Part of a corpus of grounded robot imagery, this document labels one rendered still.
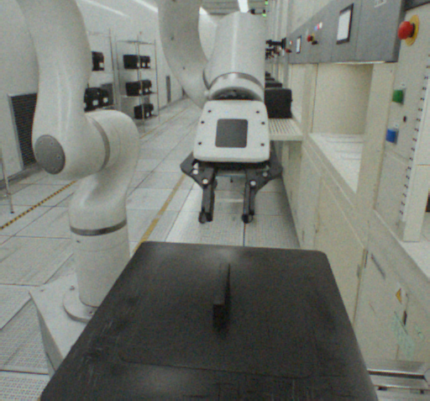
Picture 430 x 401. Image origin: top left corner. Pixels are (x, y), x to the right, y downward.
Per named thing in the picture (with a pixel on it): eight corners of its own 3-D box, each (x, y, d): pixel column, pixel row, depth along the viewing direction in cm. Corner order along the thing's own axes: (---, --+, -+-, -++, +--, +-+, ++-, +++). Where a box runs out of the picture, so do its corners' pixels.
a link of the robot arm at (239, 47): (196, 100, 56) (227, 63, 48) (204, 39, 61) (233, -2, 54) (241, 118, 59) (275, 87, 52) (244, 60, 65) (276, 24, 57)
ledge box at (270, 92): (261, 113, 352) (263, 87, 343) (290, 114, 348) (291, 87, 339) (260, 118, 323) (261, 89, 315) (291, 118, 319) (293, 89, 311)
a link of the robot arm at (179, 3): (96, -13, 62) (201, 128, 62) (121, -103, 49) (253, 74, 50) (136, -20, 67) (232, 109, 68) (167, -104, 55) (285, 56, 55)
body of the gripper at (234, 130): (198, 86, 50) (189, 155, 45) (271, 87, 48) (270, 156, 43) (204, 118, 56) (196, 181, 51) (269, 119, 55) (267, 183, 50)
